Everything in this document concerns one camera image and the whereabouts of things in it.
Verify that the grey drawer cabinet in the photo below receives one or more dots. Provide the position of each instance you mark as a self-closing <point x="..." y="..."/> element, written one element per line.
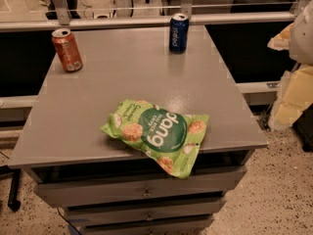
<point x="103" y="185"/>

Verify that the orange soda can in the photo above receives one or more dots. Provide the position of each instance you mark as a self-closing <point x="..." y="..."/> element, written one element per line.
<point x="67" y="50"/>

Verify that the green rice chip bag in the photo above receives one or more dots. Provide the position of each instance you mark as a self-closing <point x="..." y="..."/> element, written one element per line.
<point x="172" y="140"/>

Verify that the black stand leg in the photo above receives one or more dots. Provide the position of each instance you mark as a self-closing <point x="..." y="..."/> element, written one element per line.
<point x="13" y="203"/>

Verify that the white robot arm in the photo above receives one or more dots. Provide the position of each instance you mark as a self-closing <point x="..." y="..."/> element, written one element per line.
<point x="301" y="41"/>

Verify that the metal railing frame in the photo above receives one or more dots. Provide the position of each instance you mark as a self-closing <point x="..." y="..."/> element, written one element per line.
<point x="30" y="15"/>

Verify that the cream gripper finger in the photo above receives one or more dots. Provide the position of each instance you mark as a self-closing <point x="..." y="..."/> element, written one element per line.
<point x="281" y="40"/>
<point x="294" y="96"/>

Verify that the blue pepsi can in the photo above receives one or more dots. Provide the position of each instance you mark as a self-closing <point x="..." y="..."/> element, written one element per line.
<point x="179" y="25"/>

